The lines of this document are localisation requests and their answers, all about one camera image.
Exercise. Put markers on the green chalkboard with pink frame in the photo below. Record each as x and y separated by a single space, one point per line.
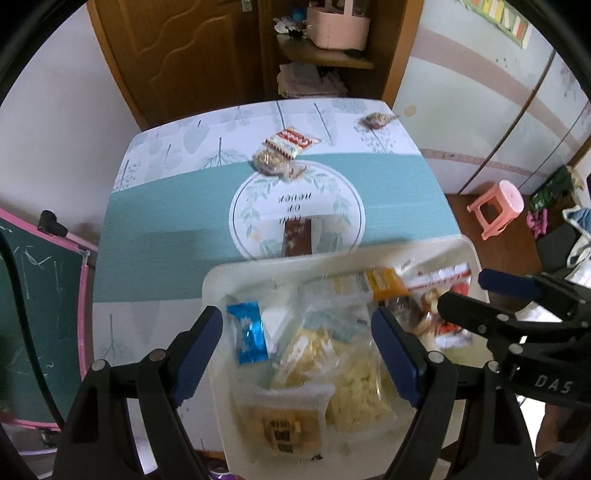
41 323

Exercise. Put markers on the pink plastic stool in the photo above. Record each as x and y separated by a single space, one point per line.
501 198

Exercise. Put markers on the red and cream snack packet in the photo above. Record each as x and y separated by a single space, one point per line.
450 334

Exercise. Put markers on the brown wooden shelf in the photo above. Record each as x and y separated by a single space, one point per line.
323 57

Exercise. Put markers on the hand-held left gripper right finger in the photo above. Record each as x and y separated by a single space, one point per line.
397 360

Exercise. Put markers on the orange cracker packet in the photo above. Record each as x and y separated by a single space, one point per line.
281 422

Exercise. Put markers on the small yellow snack packet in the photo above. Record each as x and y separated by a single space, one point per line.
344 282

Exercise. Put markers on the colourful wall poster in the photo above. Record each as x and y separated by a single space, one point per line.
501 18

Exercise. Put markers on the folded pink cloth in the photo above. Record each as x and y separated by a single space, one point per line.
309 83

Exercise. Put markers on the brown bar in clear wrapper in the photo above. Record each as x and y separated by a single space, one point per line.
298 237

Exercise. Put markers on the brown candy packet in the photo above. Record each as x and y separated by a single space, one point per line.
376 120

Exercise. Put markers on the magenta cloth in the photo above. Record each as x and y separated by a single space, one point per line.
538 224

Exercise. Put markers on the clear nut packet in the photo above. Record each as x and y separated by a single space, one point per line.
272 162

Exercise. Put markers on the dark dried snack bag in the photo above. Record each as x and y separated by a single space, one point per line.
404 307

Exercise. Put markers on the blue snack packet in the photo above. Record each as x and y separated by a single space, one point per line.
249 334

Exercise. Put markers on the white plastic tray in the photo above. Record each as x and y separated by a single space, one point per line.
258 286

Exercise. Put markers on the white and pink wardrobe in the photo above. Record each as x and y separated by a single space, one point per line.
485 92

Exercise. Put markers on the pink plastic basket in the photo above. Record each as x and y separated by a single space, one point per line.
339 30

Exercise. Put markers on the black board clamp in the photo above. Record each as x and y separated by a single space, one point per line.
51 224

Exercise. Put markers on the green patterned cloth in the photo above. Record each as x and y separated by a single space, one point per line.
551 189

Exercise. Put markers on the brown wooden door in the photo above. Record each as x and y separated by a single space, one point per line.
175 60

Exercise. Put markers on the small toy figures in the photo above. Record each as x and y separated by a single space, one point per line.
288 27

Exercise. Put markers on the white and blue bag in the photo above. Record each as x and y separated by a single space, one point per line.
579 230

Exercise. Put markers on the clear bag of yellow chips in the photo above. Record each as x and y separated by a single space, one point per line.
355 392

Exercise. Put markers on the red and white snack packet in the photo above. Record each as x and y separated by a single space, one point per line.
292 140

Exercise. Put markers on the orange snack packet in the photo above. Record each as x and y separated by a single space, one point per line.
387 284

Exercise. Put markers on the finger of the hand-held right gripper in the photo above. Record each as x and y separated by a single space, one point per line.
512 285
466 309

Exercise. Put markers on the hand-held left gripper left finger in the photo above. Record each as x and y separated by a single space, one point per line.
198 364

